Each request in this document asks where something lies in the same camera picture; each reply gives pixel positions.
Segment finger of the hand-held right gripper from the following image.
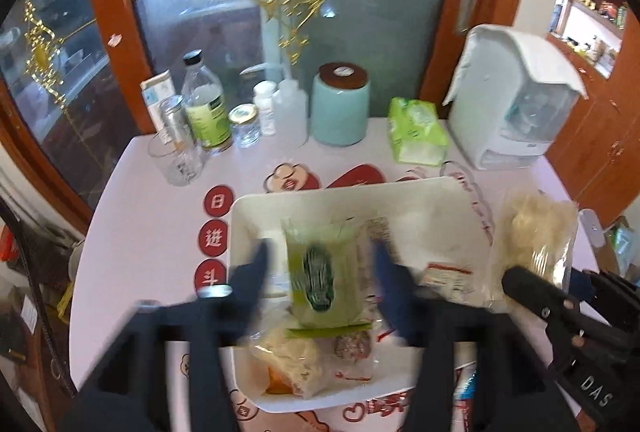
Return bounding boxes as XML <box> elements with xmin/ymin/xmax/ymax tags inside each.
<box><xmin>501</xmin><ymin>266</ymin><xmax>632</xmax><ymax>353</ymax></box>
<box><xmin>569</xmin><ymin>268</ymin><xmax>640</xmax><ymax>318</ymax></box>

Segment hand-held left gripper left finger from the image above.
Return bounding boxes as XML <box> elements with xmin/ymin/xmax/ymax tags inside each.
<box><xmin>60</xmin><ymin>239</ymin><xmax>272</xmax><ymax>432</ymax></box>

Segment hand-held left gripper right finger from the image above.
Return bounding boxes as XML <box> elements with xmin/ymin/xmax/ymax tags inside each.
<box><xmin>371</xmin><ymin>241</ymin><xmax>581</xmax><ymax>432</ymax></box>

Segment white packet with red edge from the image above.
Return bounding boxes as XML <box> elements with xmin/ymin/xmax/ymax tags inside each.
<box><xmin>419</xmin><ymin>259</ymin><xmax>473</xmax><ymax>303</ymax></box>

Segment clear bag of pale crisps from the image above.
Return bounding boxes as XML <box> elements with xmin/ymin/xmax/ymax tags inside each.
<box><xmin>492</xmin><ymin>189</ymin><xmax>579</xmax><ymax>308</ymax></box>
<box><xmin>248</xmin><ymin>324</ymin><xmax>333</xmax><ymax>399</ymax></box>

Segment small red clear-wrapped packet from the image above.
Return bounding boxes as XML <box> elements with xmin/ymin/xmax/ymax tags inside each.
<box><xmin>330</xmin><ymin>329</ymin><xmax>376</xmax><ymax>383</ymax></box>

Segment green snack packet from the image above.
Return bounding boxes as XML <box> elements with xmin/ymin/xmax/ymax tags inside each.
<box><xmin>280</xmin><ymin>217</ymin><xmax>375</xmax><ymax>332</ymax></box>

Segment white plastic tray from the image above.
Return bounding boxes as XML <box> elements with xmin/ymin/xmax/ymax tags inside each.
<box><xmin>226</xmin><ymin>175</ymin><xmax>496</xmax><ymax>414</ymax></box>

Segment orange snack packet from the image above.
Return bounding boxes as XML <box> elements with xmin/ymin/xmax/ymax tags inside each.
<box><xmin>265</xmin><ymin>366</ymin><xmax>293</xmax><ymax>395</ymax></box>

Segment blue candy wrapper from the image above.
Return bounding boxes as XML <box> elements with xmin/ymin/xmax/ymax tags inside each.
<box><xmin>452</xmin><ymin>364</ymin><xmax>476</xmax><ymax>418</ymax></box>

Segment clear glass cup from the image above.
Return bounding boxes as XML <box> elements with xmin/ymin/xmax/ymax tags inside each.
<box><xmin>148</xmin><ymin>127</ymin><xmax>204</xmax><ymax>187</ymax></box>

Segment small glass jar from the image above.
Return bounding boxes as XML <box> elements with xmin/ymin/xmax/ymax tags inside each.
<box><xmin>229</xmin><ymin>104</ymin><xmax>261</xmax><ymax>149</ymax></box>

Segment green tissue pack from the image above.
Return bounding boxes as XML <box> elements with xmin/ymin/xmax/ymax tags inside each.
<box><xmin>387</xmin><ymin>97</ymin><xmax>449</xmax><ymax>164</ymax></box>

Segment white squeeze bottle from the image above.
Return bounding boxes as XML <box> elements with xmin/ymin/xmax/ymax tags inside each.
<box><xmin>239</xmin><ymin>64</ymin><xmax>309</xmax><ymax>149</ymax></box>

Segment white pill bottle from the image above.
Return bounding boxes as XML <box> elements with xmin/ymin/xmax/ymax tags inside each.
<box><xmin>253</xmin><ymin>81</ymin><xmax>277</xmax><ymax>137</ymax></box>

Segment clear bottle with green label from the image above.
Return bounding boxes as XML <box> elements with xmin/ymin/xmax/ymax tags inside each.
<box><xmin>180</xmin><ymin>51</ymin><xmax>233</xmax><ymax>154</ymax></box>

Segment silver metal can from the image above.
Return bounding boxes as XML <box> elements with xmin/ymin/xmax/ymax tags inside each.
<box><xmin>158</xmin><ymin>95</ymin><xmax>193</xmax><ymax>148</ymax></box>

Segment mint canister with brown lid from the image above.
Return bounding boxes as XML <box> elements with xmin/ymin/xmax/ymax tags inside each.
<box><xmin>310</xmin><ymin>62</ymin><xmax>372</xmax><ymax>147</ymax></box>

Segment white water dispenser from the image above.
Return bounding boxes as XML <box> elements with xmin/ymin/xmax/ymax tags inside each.
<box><xmin>442</xmin><ymin>24</ymin><xmax>588</xmax><ymax>170</ymax></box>

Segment white carton box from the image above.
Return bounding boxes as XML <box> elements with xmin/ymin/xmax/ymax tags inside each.
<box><xmin>140</xmin><ymin>70</ymin><xmax>176</xmax><ymax>135</ymax></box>

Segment frosted glass door panel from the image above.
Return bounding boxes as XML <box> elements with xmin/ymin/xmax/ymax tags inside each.
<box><xmin>122</xmin><ymin>0</ymin><xmax>457</xmax><ymax>138</ymax></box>
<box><xmin>0</xmin><ymin>0</ymin><xmax>147</xmax><ymax>209</ymax></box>

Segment wooden wall cabinet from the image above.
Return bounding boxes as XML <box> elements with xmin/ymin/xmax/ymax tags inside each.
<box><xmin>542</xmin><ymin>0</ymin><xmax>640</xmax><ymax>225</ymax></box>

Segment silver door handle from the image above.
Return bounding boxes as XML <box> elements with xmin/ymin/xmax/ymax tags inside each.
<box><xmin>453</xmin><ymin>0</ymin><xmax>481</xmax><ymax>36</ymax></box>

